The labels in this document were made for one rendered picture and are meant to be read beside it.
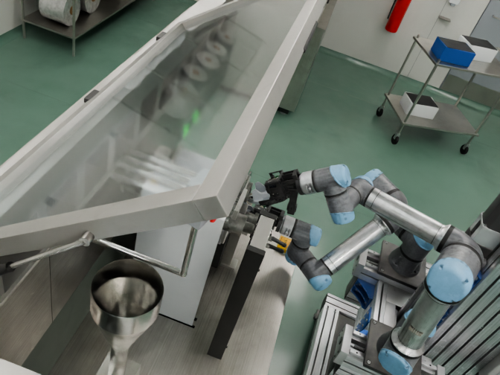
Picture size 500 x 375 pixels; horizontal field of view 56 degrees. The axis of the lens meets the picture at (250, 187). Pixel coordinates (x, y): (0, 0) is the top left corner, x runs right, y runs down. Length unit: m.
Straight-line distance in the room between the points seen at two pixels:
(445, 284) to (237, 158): 1.03
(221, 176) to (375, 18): 5.57
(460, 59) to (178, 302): 3.63
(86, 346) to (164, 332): 0.24
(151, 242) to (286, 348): 1.55
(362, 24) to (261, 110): 5.44
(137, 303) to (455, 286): 0.87
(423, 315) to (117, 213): 1.20
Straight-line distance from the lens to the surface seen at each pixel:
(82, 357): 1.61
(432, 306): 1.57
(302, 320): 2.96
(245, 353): 1.68
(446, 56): 4.58
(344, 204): 1.53
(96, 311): 0.97
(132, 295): 1.09
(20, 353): 1.29
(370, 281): 2.37
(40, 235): 0.65
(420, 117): 4.98
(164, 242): 1.42
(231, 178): 0.51
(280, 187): 1.55
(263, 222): 1.29
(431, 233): 1.59
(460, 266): 1.46
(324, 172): 1.51
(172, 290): 1.57
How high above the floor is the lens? 2.32
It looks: 40 degrees down
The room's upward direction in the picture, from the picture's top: 19 degrees clockwise
